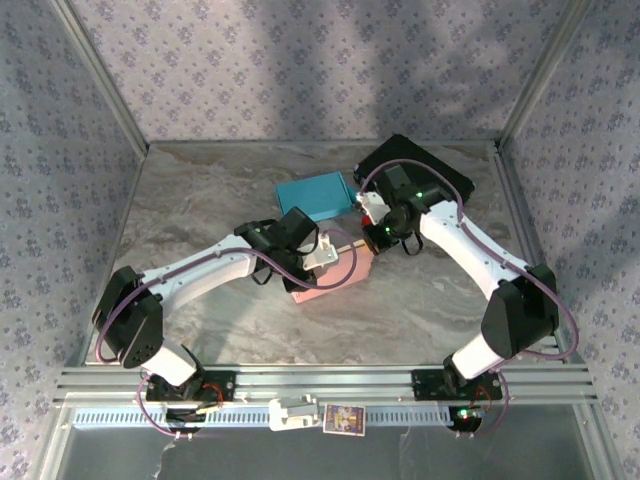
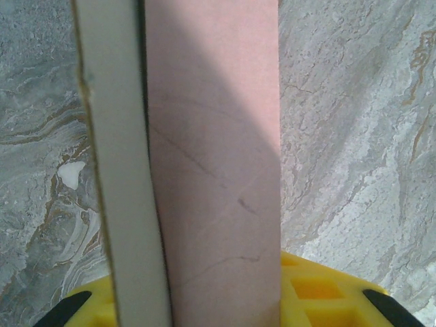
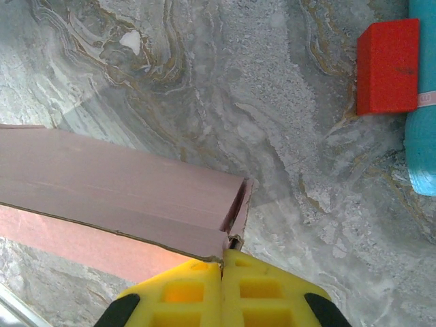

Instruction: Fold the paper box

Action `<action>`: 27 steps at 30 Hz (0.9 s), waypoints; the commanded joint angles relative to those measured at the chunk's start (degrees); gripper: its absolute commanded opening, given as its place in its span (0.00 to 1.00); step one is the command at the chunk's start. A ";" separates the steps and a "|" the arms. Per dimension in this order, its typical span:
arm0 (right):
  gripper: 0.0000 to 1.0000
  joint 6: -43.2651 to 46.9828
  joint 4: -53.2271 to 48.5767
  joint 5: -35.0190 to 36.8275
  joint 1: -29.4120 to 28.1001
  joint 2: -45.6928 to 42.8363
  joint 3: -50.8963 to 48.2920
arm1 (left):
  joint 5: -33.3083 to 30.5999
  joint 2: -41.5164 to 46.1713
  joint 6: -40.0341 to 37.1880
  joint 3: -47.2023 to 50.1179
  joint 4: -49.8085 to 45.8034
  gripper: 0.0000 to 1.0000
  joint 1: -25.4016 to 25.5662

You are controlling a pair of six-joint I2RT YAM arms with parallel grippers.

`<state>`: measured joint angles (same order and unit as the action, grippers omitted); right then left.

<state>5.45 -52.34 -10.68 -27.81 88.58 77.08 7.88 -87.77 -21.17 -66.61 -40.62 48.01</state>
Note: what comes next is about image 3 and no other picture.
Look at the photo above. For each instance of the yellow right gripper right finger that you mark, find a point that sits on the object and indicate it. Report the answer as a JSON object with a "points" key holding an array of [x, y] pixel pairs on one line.
{"points": [[289, 296]]}

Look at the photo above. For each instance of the pink paper box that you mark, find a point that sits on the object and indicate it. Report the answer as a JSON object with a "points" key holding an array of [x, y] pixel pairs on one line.
{"points": [[119, 190]]}

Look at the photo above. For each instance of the teal marker pen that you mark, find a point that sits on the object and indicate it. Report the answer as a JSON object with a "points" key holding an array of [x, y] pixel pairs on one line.
{"points": [[422, 143]]}

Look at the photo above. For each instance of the red block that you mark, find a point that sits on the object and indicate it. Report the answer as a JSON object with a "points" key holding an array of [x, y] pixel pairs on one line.
{"points": [[388, 68]]}

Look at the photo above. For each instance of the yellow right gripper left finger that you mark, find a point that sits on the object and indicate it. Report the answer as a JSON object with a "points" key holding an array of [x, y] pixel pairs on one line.
{"points": [[197, 282]]}

